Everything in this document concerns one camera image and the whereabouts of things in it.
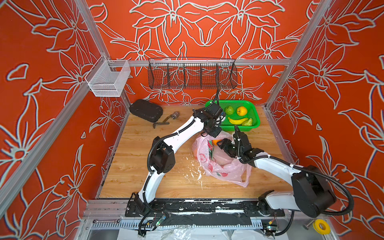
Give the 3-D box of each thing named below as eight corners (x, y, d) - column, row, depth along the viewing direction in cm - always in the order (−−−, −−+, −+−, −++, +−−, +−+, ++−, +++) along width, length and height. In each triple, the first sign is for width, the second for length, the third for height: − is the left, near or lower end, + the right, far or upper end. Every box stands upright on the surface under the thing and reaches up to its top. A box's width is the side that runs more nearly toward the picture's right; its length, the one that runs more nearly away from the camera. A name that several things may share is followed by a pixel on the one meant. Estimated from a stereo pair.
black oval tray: (128, 113, 117) (126, 108, 112) (139, 103, 125) (137, 97, 120) (155, 124, 110) (153, 119, 105) (164, 112, 118) (163, 106, 113)
